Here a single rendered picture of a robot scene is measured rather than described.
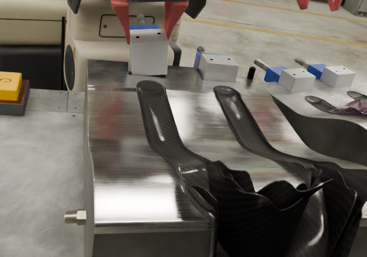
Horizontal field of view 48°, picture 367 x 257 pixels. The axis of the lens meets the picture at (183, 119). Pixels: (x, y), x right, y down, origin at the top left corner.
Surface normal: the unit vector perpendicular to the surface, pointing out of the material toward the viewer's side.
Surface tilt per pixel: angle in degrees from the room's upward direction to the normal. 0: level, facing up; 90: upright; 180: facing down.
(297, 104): 0
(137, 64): 99
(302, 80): 90
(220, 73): 90
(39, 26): 90
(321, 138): 90
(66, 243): 0
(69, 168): 0
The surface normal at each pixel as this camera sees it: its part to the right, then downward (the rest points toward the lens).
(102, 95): 0.18, -0.84
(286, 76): -0.86, 0.11
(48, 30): 0.41, 0.51
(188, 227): 0.24, 0.25
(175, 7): 0.15, 0.87
